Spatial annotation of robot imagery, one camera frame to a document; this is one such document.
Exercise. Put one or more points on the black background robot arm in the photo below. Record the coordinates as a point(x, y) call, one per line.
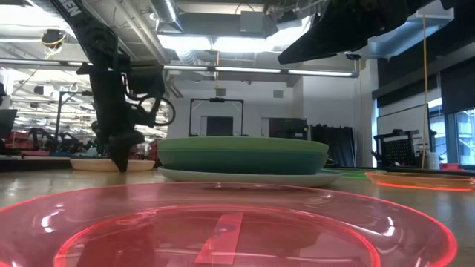
point(41, 135)

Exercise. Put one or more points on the black screen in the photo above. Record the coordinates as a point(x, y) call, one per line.
point(219, 126)

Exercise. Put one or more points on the black curtain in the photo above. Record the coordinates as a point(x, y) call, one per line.
point(334, 146)

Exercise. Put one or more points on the long ceiling light strip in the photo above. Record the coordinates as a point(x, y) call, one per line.
point(37, 62)
point(319, 73)

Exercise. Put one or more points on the pale mint plastic plate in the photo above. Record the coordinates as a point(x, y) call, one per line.
point(259, 180)

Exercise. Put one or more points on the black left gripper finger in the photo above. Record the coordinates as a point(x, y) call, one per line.
point(135, 138)
point(120, 152)

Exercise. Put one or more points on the green transparent plastic plate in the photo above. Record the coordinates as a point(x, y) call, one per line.
point(358, 174)

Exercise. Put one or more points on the black window shade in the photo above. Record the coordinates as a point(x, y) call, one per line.
point(458, 92)

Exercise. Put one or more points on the clear tape strip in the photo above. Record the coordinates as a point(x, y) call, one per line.
point(220, 237)

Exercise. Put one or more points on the small red box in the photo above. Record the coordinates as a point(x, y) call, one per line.
point(452, 166)

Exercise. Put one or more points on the teal plastic plate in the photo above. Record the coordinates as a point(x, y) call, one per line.
point(241, 163)

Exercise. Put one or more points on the orange transparent plastic plate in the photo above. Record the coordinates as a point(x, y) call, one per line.
point(419, 181)

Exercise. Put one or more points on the grey wall box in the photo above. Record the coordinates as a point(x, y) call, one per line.
point(278, 93)

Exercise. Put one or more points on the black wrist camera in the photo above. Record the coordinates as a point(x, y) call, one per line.
point(146, 79)

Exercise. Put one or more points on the black cabinet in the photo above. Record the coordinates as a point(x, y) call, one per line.
point(289, 130)

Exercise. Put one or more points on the dark ceiling security camera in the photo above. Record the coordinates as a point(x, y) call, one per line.
point(352, 57)

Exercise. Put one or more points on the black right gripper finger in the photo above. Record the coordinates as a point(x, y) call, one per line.
point(319, 42)

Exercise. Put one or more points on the pink transparent plastic plate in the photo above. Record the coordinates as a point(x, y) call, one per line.
point(130, 207)

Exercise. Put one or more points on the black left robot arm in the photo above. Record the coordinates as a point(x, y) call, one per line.
point(89, 33)

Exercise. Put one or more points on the black monitor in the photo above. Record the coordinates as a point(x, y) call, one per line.
point(7, 124)

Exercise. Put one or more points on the black perforated cart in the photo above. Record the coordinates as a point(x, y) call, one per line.
point(399, 150)

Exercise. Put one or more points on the cream plastic plate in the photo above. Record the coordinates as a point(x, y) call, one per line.
point(85, 165)

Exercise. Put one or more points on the white paper roll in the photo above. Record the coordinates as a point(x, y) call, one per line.
point(433, 161)

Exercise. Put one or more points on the black frame rig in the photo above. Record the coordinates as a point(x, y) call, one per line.
point(217, 99)
point(58, 118)

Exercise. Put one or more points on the grey ceiling box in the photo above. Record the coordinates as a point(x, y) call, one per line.
point(252, 22)

